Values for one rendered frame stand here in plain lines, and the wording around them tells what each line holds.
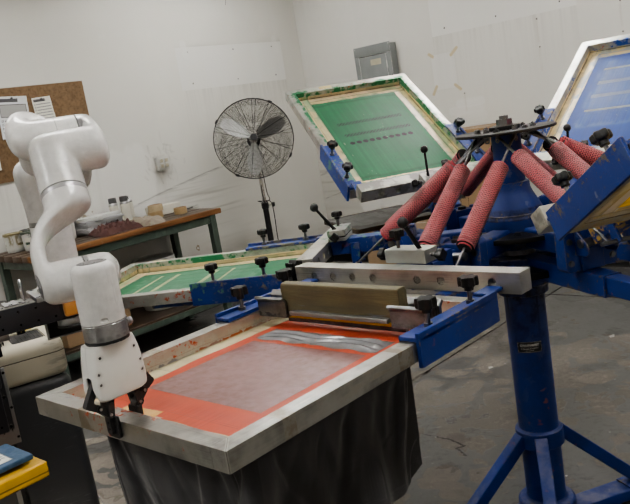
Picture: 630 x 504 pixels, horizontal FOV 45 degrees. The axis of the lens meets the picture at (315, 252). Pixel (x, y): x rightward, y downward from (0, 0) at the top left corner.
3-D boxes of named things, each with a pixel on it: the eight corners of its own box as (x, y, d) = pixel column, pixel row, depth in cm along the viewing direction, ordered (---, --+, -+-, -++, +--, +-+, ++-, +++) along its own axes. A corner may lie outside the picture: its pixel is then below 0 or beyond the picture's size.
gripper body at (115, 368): (119, 320, 135) (132, 380, 137) (68, 339, 128) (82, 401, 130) (143, 324, 130) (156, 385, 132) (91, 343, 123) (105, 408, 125)
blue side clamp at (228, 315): (232, 343, 183) (227, 315, 181) (219, 341, 186) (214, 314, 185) (315, 306, 204) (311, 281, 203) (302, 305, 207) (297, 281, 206)
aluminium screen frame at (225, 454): (230, 475, 111) (225, 451, 110) (39, 414, 151) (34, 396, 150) (496, 314, 167) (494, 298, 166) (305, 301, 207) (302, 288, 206)
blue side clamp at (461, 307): (423, 368, 145) (418, 334, 143) (402, 366, 148) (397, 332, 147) (500, 321, 166) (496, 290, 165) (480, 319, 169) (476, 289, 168)
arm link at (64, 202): (87, 199, 145) (117, 297, 138) (16, 213, 140) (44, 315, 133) (87, 176, 138) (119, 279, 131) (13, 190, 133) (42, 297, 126)
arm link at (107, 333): (117, 310, 135) (120, 325, 135) (72, 326, 129) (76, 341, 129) (141, 313, 130) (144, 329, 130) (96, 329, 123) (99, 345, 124)
